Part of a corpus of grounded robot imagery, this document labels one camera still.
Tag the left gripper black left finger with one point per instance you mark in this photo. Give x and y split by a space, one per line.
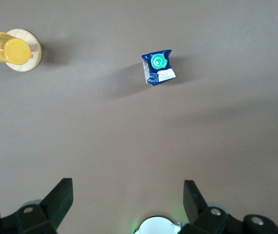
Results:
56 207

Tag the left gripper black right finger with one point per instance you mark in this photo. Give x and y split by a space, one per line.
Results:
197 209

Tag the blue milk carton green cap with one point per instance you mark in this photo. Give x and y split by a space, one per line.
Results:
158 73

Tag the yellow plastic cup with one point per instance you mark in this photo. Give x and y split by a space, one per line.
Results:
14 51

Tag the brown table cover mat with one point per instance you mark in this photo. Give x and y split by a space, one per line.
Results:
138 136

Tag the round wooden stand base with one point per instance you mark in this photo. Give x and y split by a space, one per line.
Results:
37 44

